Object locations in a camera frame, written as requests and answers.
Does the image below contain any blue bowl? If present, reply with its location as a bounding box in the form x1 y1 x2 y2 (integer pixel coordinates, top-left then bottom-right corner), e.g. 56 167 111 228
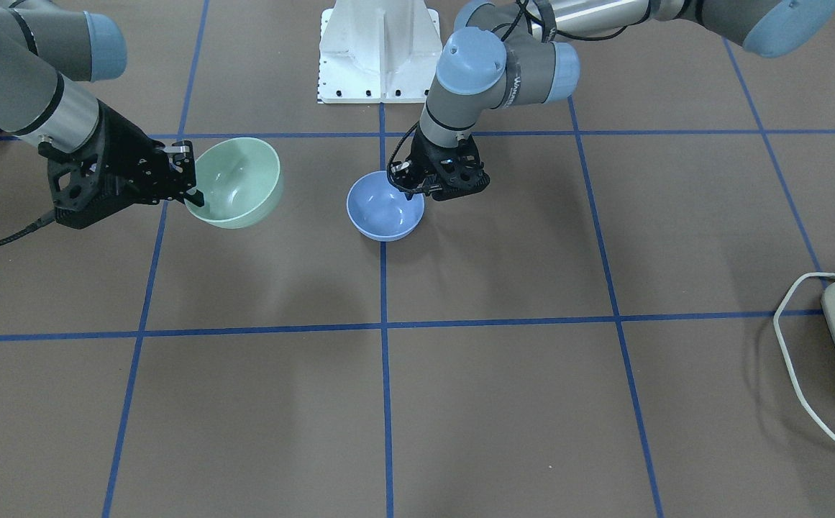
346 171 426 242

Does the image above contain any green bowl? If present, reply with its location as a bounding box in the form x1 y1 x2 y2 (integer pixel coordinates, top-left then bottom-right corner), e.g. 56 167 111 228
184 137 283 229

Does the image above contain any white pedestal column base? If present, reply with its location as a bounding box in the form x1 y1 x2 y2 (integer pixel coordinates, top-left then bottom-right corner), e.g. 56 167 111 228
316 1 442 104

